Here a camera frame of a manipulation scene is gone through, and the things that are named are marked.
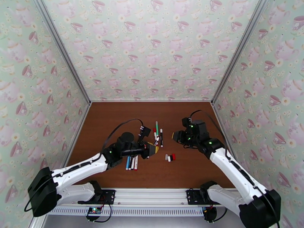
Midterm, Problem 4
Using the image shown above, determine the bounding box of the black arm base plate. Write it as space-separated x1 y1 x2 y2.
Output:
186 188 225 205
78 189 116 204

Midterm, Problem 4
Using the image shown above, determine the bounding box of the thin black wire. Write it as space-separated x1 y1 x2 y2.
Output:
86 203 112 223
214 204 228 223

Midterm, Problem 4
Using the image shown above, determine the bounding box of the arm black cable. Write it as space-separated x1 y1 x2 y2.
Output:
189 110 232 159
103 118 145 154

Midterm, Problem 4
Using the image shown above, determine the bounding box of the aluminium table side rail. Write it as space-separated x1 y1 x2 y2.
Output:
212 103 243 178
62 103 93 168

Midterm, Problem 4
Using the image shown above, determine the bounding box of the white slotted cable tray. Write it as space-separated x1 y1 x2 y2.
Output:
46 206 207 217

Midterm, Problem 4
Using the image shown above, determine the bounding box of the black round device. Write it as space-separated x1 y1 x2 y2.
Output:
204 207 217 223

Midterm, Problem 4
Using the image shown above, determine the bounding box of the aluminium frame post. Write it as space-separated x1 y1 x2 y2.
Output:
32 0 92 105
211 0 271 105

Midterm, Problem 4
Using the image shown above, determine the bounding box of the aluminium table back rail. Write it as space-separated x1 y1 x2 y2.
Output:
90 100 213 103

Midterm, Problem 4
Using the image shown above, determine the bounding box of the small circuit board green light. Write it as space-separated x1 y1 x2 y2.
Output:
86 206 103 217

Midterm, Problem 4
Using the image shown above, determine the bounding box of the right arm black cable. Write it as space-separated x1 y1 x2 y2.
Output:
189 110 232 159

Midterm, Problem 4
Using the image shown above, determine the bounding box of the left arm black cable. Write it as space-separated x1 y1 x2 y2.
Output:
103 118 145 154

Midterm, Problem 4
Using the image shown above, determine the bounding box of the aluminium mounting rail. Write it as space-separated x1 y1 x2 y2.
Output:
39 188 241 208

